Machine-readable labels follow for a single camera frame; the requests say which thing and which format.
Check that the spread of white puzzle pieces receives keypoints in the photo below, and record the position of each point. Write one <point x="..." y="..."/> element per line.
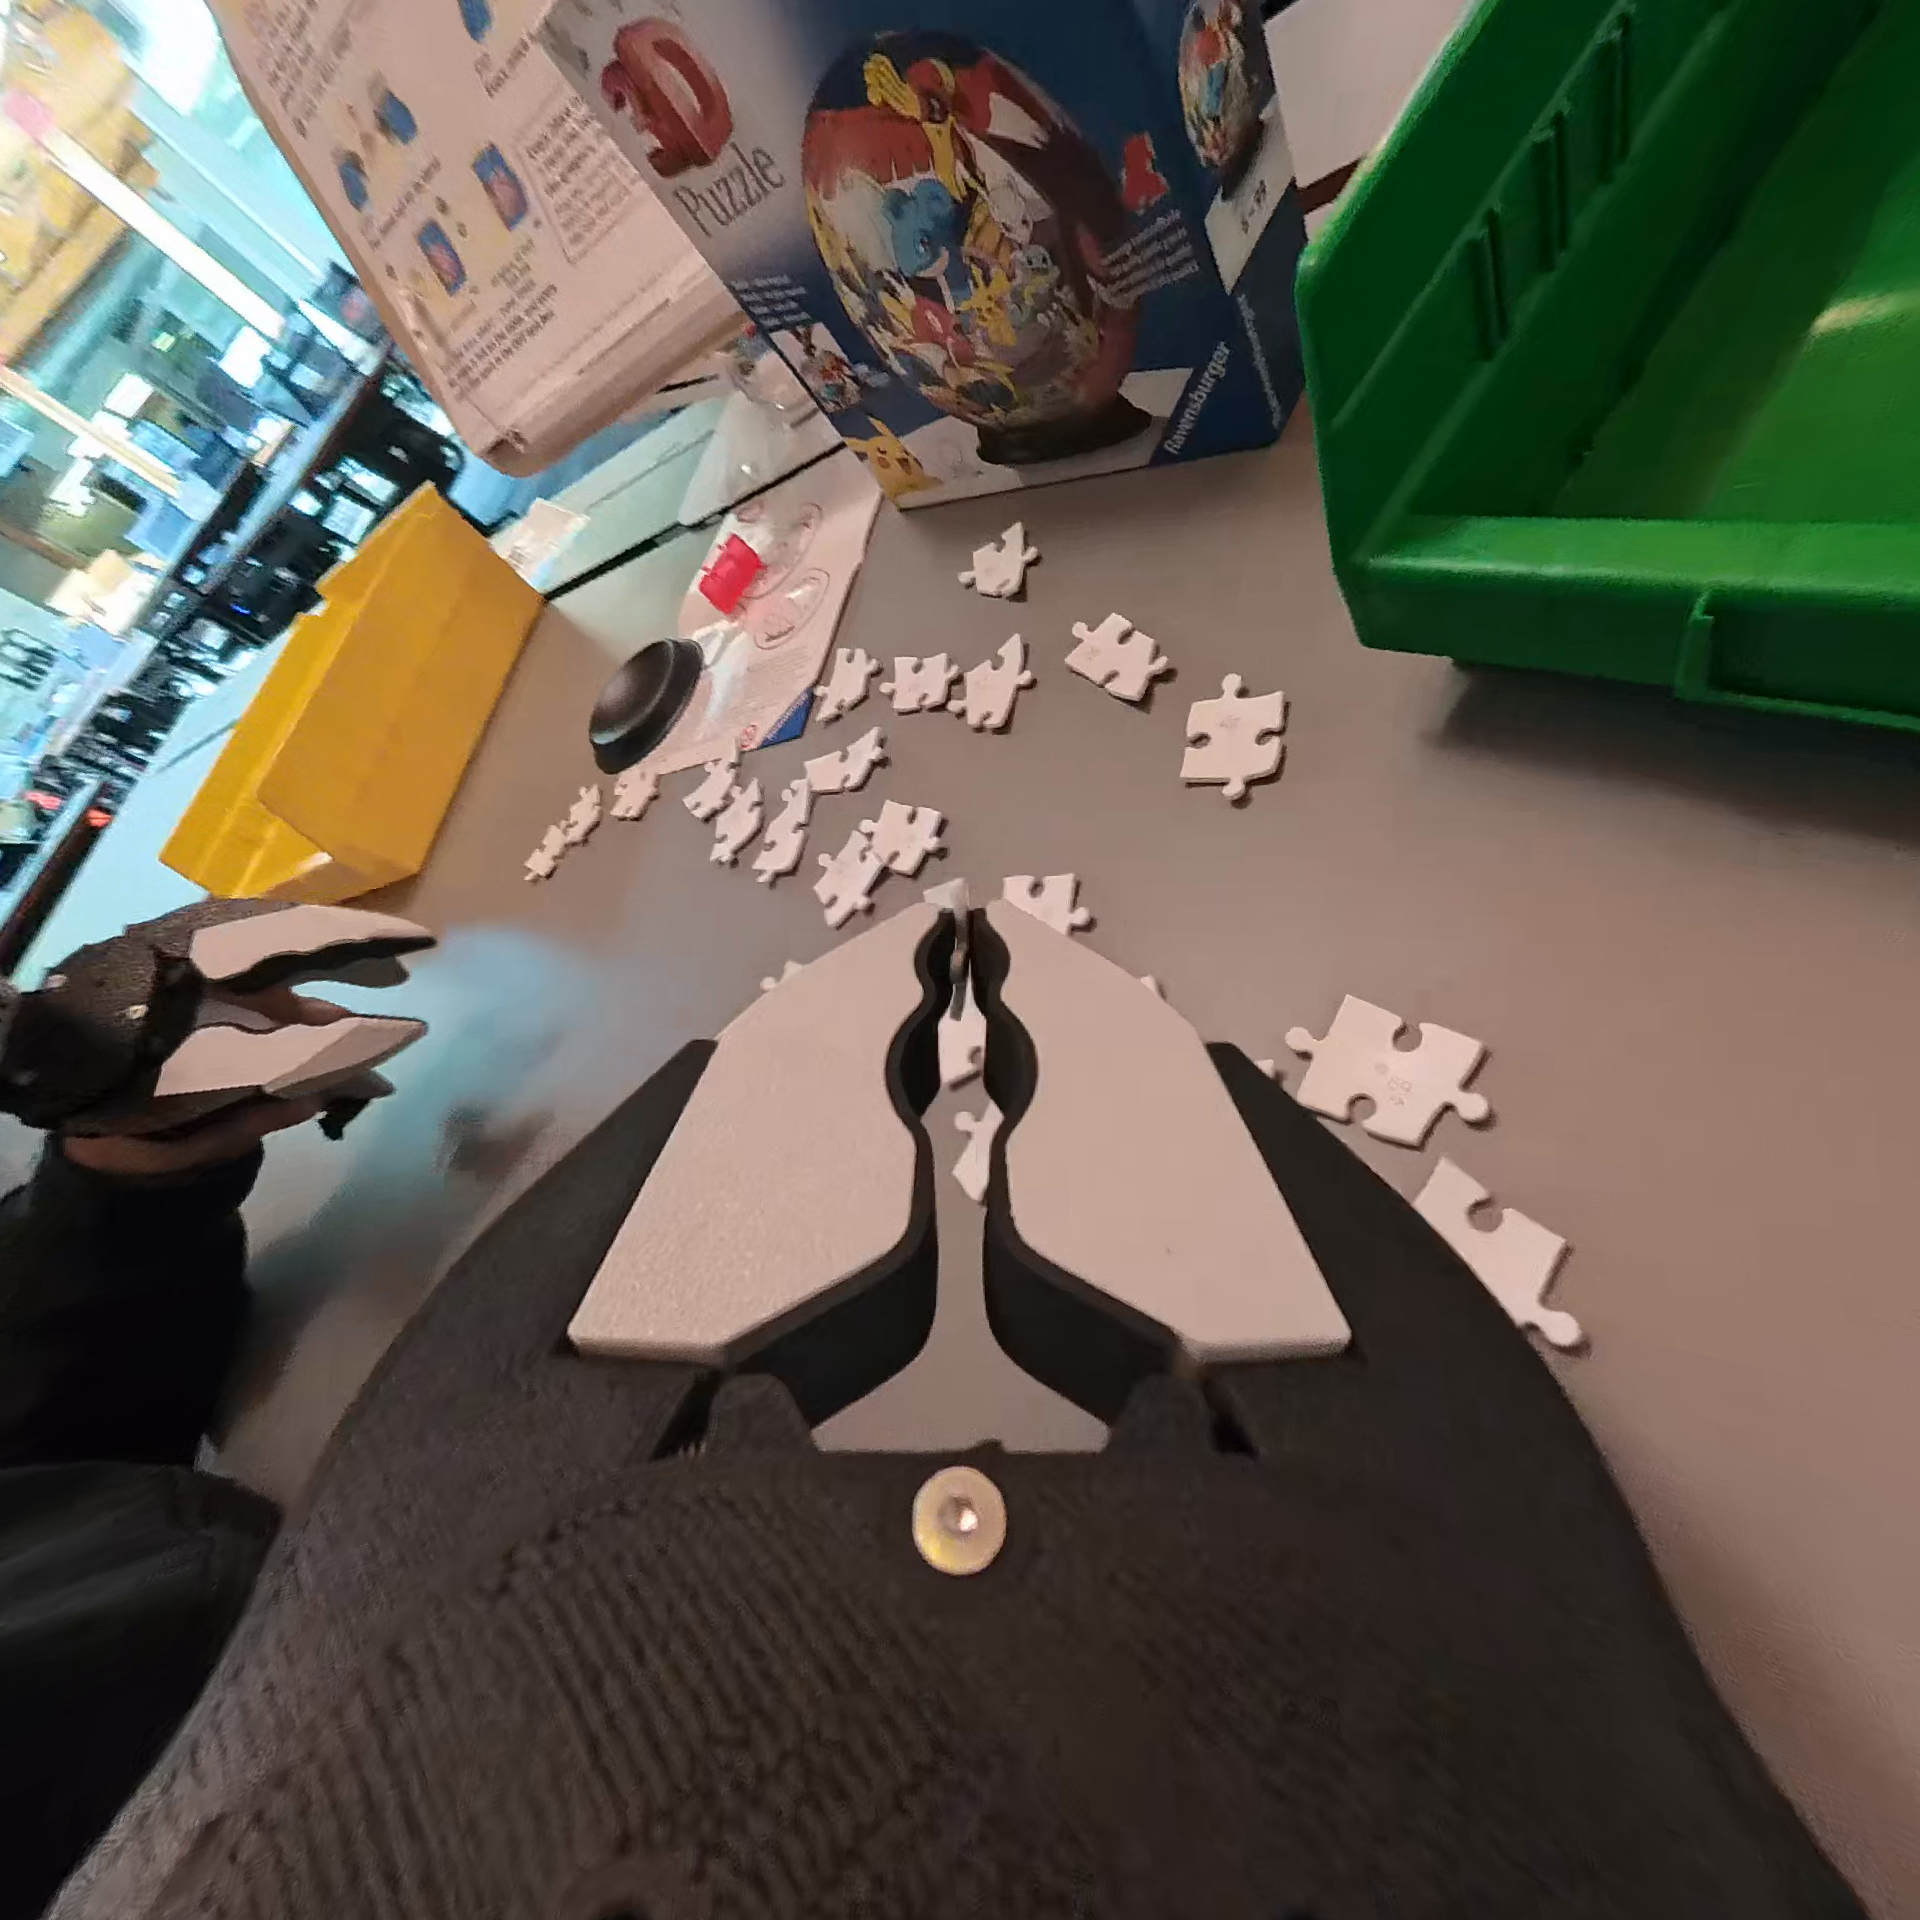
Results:
<point x="1382" y="1067"/>

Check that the white instruction board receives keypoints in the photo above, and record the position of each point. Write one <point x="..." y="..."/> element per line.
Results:
<point x="452" y="225"/>

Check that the white curved puzzle piece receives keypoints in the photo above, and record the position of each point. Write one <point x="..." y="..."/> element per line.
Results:
<point x="950" y="916"/>

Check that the white instruction leaflet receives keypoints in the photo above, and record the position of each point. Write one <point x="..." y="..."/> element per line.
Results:
<point x="797" y="629"/>

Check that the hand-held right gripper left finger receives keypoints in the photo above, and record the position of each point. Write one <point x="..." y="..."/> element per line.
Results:
<point x="751" y="1172"/>

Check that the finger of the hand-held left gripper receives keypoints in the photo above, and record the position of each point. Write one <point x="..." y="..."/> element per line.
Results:
<point x="285" y="1060"/>
<point x="317" y="946"/>

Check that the person's left hand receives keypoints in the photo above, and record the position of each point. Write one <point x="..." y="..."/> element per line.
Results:
<point x="212" y="1142"/>

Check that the blue puzzle box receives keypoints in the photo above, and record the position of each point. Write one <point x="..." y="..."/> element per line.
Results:
<point x="960" y="225"/>

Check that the green plastic bin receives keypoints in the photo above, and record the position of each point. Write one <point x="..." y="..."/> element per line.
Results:
<point x="1652" y="375"/>

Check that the black round puzzle stand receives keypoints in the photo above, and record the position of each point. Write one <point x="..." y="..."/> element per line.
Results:
<point x="645" y="714"/>

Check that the red plastic tool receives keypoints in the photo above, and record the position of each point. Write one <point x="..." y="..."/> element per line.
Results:
<point x="730" y="579"/>

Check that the yellow plastic bin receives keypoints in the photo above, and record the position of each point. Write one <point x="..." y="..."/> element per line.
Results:
<point x="390" y="706"/>

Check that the white board stand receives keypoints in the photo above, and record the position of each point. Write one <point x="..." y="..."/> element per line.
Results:
<point x="764" y="459"/>

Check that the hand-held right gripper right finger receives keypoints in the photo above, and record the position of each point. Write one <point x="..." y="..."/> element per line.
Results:
<point x="1154" y="1186"/>

